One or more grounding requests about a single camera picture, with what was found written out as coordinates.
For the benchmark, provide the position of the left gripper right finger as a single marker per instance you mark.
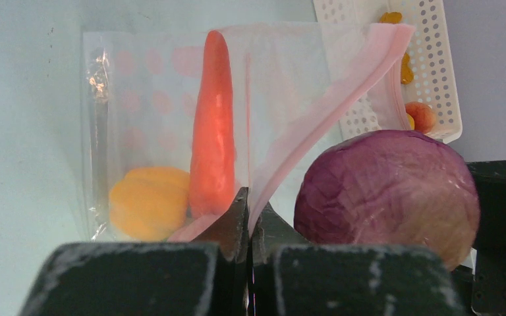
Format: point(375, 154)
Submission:
point(291, 276)

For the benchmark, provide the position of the white plastic basket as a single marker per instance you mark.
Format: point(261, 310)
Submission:
point(430, 55)

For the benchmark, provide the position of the pink peach bottom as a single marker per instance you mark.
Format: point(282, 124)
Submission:
point(420, 116)

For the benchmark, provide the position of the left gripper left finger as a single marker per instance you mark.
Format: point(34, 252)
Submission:
point(206, 276)

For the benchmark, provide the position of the red chili pepper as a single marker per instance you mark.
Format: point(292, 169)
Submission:
point(212, 167)

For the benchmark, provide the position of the yellow bell pepper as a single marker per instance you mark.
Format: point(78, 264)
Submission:
point(150, 203)

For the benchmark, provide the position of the clear zip top bag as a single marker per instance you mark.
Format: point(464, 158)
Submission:
point(293, 85)

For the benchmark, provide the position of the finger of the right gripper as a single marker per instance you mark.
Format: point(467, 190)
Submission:
point(482, 289)

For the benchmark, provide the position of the purple onion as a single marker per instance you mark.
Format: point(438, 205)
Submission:
point(390, 187)

